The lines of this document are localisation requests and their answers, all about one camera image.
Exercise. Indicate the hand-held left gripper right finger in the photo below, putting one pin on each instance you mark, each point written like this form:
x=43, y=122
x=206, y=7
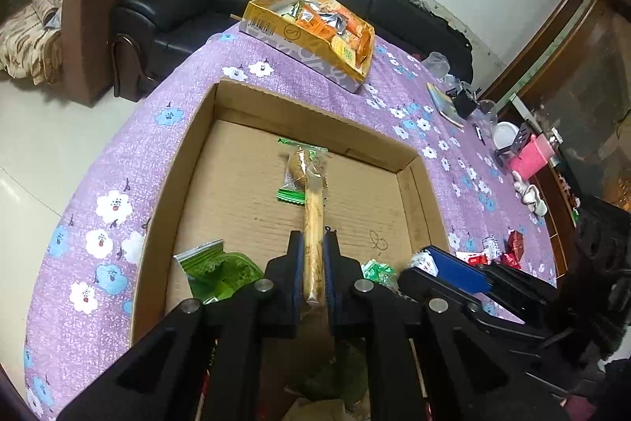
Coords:
x=331, y=275

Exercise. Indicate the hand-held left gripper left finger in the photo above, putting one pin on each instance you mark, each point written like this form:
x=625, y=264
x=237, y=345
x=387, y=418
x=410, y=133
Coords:
x=295, y=275

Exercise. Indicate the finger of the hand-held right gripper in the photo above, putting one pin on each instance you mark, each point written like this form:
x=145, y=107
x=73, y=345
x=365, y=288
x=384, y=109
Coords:
x=456, y=270
x=434, y=288

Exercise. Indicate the long beige snack packet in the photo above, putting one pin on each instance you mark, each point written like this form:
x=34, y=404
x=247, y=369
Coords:
x=314, y=243

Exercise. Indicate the large dark red snack packet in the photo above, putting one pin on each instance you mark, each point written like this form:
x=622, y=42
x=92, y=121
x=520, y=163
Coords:
x=511, y=260

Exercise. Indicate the bright green snack packet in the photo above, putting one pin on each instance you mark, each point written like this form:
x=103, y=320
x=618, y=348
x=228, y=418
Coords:
x=217, y=273

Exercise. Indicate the cardboard box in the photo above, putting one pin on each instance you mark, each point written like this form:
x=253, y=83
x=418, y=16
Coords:
x=246, y=214

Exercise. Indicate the green clear cookie packet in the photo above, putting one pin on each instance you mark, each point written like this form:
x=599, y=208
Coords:
x=296, y=169

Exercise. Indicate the small red candy packet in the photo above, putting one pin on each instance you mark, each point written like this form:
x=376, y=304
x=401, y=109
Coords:
x=474, y=259

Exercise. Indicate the green white patterned packet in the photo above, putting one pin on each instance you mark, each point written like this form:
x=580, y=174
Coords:
x=377, y=273

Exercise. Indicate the dark green yellow-label packet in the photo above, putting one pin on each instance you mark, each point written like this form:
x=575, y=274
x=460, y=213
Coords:
x=345, y=376

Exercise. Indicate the white work glove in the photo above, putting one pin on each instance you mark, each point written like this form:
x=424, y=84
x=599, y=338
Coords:
x=527, y=194

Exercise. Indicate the white glove green cuff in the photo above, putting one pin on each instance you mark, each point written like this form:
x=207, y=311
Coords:
x=540, y=206

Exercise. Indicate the pink box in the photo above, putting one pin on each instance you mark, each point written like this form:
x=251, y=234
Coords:
x=532, y=157

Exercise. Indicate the small black key fob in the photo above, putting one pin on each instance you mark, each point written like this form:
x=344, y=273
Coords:
x=478, y=133

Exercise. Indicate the black phone stand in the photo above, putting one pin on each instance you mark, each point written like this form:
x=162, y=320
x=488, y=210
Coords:
x=517, y=145

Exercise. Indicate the white bowl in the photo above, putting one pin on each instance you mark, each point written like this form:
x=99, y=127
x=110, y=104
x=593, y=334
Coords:
x=504, y=135

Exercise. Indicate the green booklet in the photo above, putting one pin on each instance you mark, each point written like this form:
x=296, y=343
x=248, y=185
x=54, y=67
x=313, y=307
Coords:
x=443, y=105

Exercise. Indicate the black square container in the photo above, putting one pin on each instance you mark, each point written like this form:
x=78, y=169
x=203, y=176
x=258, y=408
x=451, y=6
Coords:
x=466, y=103

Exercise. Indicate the purple floral tablecloth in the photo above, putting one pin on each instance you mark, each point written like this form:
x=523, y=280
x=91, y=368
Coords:
x=88, y=283

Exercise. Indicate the crumpled clear plastic cup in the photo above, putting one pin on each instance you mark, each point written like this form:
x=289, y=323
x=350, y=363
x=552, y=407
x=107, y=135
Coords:
x=436, y=64

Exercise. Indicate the yellow snack box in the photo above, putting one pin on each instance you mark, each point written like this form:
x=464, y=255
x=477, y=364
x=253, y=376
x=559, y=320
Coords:
x=296, y=46

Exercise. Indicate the wooden cabinet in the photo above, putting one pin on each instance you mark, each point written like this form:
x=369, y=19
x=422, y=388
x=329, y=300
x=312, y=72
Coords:
x=581, y=71

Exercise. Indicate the pile of orange snack packets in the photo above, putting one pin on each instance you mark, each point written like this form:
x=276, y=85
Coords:
x=325, y=24

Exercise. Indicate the patterned beige blanket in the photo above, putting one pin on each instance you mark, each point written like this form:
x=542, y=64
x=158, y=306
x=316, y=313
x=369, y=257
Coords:
x=29, y=36

